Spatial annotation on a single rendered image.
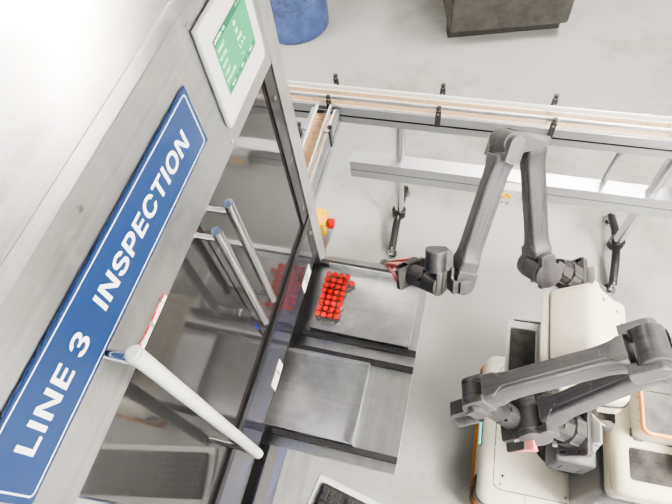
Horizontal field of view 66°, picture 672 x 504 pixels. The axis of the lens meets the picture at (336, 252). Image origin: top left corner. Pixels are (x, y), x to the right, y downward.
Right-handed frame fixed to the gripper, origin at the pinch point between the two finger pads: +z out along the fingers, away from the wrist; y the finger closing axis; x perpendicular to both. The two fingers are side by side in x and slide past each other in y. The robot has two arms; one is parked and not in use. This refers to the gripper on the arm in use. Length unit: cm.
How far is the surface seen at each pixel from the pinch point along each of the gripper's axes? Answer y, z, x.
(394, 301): -14.8, 17.1, 26.4
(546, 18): -265, 126, -45
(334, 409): 22, 8, 46
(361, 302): -6.0, 24.7, 25.8
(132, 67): 65, -26, -65
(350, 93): -58, 87, -34
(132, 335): 77, -29, -28
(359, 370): 8.7, 10.1, 39.5
